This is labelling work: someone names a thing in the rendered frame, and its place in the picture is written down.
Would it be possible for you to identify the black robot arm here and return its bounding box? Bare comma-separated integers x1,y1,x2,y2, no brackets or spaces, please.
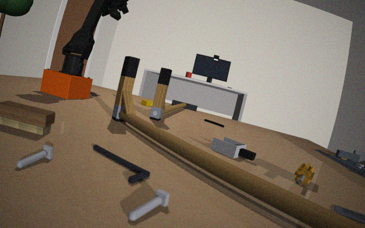
59,0,111,76

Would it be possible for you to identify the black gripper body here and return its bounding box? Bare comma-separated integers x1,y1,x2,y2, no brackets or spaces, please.
108,0,126,21

